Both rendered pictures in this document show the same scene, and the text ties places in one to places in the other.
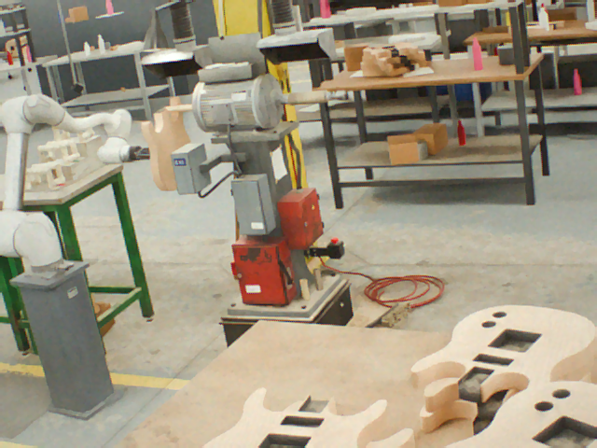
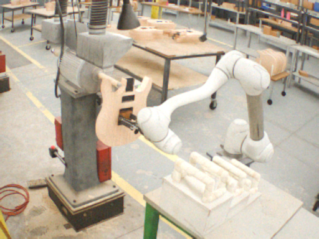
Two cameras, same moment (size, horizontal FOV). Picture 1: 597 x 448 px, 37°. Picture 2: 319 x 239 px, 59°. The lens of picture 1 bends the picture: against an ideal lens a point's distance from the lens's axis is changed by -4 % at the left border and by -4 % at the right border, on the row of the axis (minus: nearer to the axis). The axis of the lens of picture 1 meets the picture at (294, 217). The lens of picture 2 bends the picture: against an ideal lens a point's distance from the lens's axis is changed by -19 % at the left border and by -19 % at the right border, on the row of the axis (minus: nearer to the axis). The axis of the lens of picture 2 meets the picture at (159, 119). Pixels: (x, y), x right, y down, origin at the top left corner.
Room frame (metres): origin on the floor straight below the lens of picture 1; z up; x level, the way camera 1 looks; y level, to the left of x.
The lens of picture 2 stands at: (6.00, 1.30, 1.91)
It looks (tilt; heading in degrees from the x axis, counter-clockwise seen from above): 26 degrees down; 199
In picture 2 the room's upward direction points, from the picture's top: 6 degrees clockwise
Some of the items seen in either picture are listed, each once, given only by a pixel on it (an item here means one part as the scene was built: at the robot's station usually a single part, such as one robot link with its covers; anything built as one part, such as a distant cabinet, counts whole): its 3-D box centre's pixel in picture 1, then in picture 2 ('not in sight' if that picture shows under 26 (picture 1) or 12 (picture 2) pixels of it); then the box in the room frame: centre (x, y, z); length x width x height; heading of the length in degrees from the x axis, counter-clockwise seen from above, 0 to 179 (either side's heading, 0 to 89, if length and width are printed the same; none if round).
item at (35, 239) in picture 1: (38, 238); (238, 135); (3.96, 1.17, 0.87); 0.18 x 0.16 x 0.22; 61
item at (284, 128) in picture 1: (255, 131); (78, 83); (4.26, 0.11, 1.11); 0.36 x 0.24 x 0.04; 63
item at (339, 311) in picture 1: (289, 320); (83, 196); (4.26, 0.11, 0.12); 0.61 x 0.51 x 0.25; 153
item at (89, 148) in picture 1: (76, 155); (195, 201); (4.94, 1.13, 1.02); 0.27 x 0.15 x 0.17; 63
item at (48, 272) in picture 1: (50, 266); (231, 150); (3.95, 1.15, 0.73); 0.22 x 0.18 x 0.06; 56
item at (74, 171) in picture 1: (62, 170); (217, 195); (4.80, 1.20, 0.98); 0.27 x 0.16 x 0.09; 63
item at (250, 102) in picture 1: (237, 104); (84, 66); (4.29, 0.17, 1.25); 0.41 x 0.27 x 0.26; 63
